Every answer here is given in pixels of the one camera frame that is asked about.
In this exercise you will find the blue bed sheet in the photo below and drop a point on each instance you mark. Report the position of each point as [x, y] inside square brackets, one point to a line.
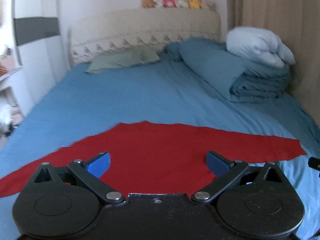
[168, 92]

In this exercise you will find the brown plush toy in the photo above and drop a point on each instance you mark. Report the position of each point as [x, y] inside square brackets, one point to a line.
[148, 4]

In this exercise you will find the white and grey wardrobe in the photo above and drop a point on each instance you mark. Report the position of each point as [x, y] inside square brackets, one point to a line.
[39, 47]

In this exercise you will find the beige embroidered headboard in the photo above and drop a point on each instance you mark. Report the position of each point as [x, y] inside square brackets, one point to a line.
[124, 29]

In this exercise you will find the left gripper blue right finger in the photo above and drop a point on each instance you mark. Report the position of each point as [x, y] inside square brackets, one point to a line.
[227, 173]

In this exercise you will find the light blue pillow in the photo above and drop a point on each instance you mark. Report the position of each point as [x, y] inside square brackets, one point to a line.
[259, 45]

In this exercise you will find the sage green pillow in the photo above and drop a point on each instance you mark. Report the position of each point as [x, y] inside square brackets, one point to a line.
[125, 58]

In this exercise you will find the yellow plush toy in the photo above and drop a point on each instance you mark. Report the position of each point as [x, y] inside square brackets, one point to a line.
[194, 4]

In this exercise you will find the white shelf unit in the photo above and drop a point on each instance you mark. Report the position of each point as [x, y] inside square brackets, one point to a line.
[11, 113]

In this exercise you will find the folded teal duvet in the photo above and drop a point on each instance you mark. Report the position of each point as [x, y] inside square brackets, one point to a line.
[237, 79]

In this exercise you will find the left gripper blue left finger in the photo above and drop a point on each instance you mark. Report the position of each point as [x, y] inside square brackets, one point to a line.
[88, 173]

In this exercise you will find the beige curtain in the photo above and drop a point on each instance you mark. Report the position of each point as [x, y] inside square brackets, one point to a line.
[296, 22]

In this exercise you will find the red knit sweater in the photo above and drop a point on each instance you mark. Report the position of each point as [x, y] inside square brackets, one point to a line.
[161, 158]

